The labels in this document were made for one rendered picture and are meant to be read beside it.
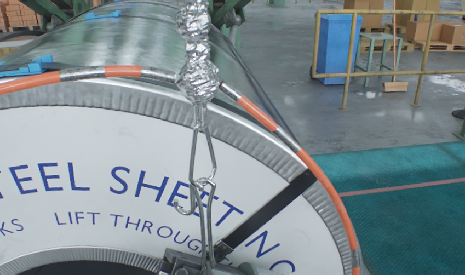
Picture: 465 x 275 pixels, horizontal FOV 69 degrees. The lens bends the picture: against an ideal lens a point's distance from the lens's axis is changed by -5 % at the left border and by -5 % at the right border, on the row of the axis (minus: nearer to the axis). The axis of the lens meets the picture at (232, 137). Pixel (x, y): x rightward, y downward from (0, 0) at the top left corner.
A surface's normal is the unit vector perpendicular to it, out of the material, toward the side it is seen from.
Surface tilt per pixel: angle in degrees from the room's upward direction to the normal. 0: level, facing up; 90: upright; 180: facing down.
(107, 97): 88
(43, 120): 90
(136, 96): 89
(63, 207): 90
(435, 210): 0
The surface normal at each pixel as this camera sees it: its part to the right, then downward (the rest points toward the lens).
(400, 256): -0.01, -0.90
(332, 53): 0.14, 0.48
